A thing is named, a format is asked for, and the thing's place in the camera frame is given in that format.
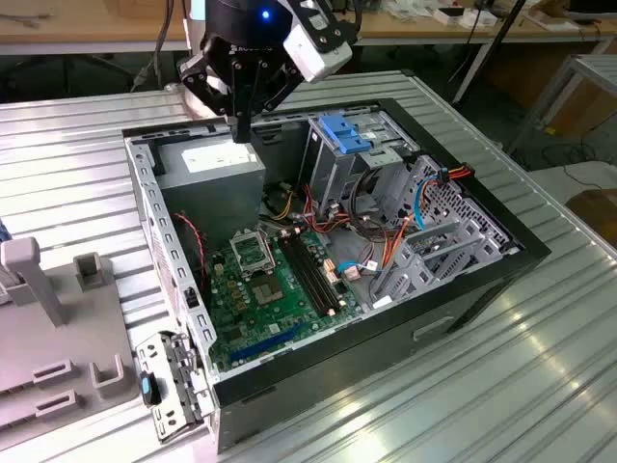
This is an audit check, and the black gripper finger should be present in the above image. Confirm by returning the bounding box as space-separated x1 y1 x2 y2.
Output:
176 49 243 145
240 61 304 145

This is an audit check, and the bright blue data wire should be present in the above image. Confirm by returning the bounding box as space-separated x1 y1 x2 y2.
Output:
412 166 445 232

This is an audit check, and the orange red yellow power wire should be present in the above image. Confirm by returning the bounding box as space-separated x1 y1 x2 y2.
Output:
439 162 477 188

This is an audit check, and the perforated metal disk bay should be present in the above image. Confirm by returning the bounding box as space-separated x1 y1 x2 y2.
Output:
370 153 524 310

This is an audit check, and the blue plastic drive latch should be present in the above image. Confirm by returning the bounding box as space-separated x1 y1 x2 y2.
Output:
318 113 375 154

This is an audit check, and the grey metal drive cage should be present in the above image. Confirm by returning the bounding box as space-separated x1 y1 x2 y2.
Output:
298 108 420 208

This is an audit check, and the long wooden desk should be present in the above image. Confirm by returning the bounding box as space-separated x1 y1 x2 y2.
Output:
0 0 617 57

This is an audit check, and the grey power supply unit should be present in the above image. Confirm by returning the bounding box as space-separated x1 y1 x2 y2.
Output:
154 136 267 247

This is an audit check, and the black RAM slot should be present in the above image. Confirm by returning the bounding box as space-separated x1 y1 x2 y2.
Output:
279 233 325 317
292 230 341 313

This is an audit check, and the black slanted stand pole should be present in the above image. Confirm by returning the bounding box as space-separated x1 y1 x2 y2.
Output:
451 0 527 105

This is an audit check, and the square CPU socket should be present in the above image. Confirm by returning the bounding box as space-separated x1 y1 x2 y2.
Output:
249 274 286 307

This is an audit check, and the green motherboard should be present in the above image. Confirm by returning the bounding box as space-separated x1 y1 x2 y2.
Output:
206 226 367 372

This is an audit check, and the blue expansion slot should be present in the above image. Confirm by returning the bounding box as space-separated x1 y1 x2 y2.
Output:
228 321 308 366

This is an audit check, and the grey parts rack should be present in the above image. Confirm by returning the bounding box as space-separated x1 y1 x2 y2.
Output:
0 234 141 430

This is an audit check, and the black open PC case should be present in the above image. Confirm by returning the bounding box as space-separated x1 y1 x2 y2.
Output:
121 97 552 454

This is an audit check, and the brown cardboard box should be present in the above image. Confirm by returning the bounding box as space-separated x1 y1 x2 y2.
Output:
549 76 617 139
566 189 617 242

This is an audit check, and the black latch with blue tab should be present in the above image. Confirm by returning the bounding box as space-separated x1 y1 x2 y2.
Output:
137 369 163 405

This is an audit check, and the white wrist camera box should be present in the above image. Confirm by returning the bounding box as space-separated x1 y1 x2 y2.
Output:
282 18 354 83

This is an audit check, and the black looped cable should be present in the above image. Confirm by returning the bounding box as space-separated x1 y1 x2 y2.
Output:
347 166 389 240

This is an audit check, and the red black twisted wire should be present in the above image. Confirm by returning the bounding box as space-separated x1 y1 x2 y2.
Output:
174 211 209 290

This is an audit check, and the metal socket cover frame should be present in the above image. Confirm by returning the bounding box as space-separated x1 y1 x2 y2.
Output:
229 230 277 280

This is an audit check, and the pale blue short wire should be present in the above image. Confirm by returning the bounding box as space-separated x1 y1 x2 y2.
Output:
335 259 362 282

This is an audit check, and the orange wire bundle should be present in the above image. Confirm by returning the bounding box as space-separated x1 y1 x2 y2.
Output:
380 216 418 271

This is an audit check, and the grey metal card retention bracket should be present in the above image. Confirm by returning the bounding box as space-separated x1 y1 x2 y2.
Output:
136 330 216 445

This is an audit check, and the grey aluminium frame table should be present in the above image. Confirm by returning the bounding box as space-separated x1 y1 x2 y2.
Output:
508 52 617 160

